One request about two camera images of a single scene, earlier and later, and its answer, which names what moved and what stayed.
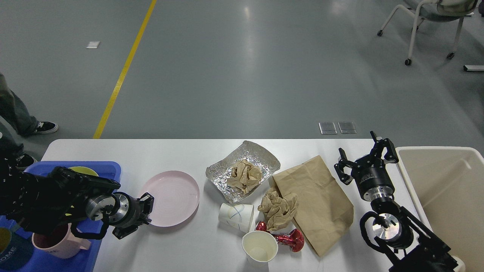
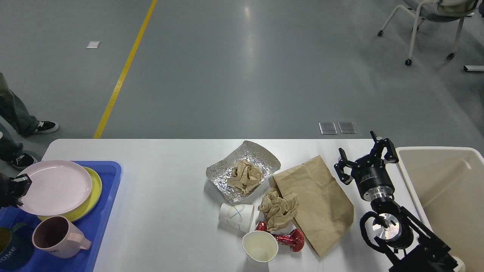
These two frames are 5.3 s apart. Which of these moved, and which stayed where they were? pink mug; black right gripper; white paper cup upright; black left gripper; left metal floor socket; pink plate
Moved: black left gripper; pink plate
Stayed: left metal floor socket; black right gripper; white paper cup upright; pink mug
